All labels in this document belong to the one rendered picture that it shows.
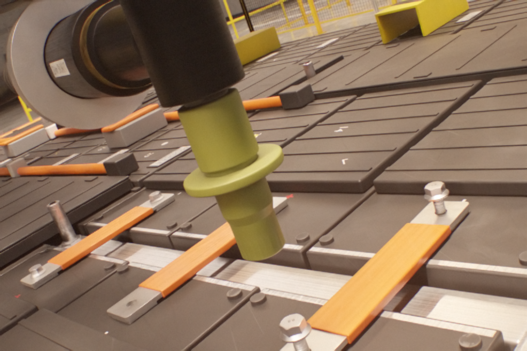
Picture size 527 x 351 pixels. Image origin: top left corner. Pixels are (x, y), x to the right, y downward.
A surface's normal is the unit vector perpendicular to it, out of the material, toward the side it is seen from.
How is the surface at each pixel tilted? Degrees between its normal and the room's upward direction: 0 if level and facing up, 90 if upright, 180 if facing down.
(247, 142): 90
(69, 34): 56
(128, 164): 90
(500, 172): 0
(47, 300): 0
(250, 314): 0
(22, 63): 90
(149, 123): 90
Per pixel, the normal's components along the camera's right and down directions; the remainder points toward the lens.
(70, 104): 0.47, 0.12
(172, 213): -0.33, -0.89
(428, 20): 0.69, 0.00
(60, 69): -0.81, 0.44
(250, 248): -0.37, 0.42
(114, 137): -0.66, 0.45
